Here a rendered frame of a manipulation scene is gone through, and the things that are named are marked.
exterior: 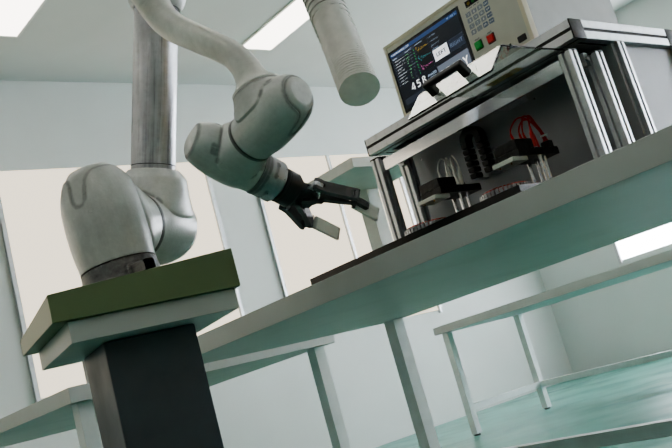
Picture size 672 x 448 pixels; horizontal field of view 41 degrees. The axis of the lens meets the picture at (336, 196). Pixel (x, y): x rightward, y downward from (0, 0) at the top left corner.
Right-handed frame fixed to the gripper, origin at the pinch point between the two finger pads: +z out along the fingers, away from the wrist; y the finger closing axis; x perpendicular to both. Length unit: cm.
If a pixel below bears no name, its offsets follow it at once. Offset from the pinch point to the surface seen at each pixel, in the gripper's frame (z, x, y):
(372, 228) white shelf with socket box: 68, 61, -87
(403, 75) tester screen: 11, 50, -5
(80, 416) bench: 1, -21, -136
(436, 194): 19.8, 15.7, 3.0
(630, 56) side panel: 37, 44, 45
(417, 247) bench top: 2.2, -11.6, 19.7
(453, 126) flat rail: 18.0, 31.7, 8.7
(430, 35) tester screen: 9, 55, 8
